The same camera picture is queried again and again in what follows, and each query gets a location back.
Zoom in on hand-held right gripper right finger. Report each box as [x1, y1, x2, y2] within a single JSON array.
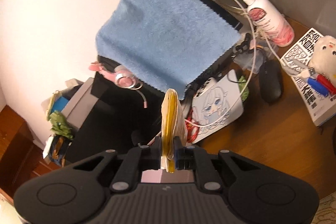
[[174, 136, 260, 191]]

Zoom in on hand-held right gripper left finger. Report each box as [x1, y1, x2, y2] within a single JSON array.
[[71, 136, 162, 191]]

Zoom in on white cardboard drawer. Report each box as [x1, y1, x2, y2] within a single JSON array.
[[140, 168, 195, 184]]

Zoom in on white and yellow plastic bag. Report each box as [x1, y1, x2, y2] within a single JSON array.
[[160, 89, 188, 173]]

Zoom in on black computer monitor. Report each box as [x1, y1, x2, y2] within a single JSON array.
[[91, 0, 244, 146]]

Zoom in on black computer tower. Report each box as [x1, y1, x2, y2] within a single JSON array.
[[66, 109, 143, 165]]

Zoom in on white cartoon print pad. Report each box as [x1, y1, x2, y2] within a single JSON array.
[[191, 69, 244, 144]]

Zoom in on pink headset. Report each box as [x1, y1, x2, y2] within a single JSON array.
[[89, 62, 149, 109]]

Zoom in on white storage box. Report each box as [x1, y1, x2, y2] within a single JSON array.
[[64, 78, 99, 132]]

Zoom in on dark blue bag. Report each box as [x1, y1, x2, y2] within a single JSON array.
[[43, 135, 72, 164]]

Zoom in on beige woven item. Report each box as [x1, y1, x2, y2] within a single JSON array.
[[45, 91, 62, 121]]

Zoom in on black computer mouse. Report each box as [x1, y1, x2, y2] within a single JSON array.
[[259, 59, 283, 104]]

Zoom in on blue towel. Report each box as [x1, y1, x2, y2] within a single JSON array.
[[95, 0, 242, 93]]

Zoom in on wooden cabinet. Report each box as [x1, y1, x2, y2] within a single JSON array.
[[0, 105, 63, 203]]

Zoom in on blue marker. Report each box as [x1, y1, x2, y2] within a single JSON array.
[[304, 77, 328, 97]]

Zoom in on black and white book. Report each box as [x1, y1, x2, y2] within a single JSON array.
[[280, 28, 336, 127]]

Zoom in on patterned rug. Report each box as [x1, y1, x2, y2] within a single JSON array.
[[316, 194, 336, 224]]

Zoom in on white pink pump bottle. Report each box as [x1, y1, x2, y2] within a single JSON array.
[[228, 0, 295, 47]]

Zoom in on white plush toy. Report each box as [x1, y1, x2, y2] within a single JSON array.
[[308, 35, 336, 73]]

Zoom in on red cable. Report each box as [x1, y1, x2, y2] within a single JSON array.
[[185, 116, 201, 144]]

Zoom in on thin white cable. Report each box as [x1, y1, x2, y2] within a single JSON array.
[[184, 0, 256, 130]]

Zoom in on white charging cable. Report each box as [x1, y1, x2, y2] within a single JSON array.
[[142, 0, 317, 78]]

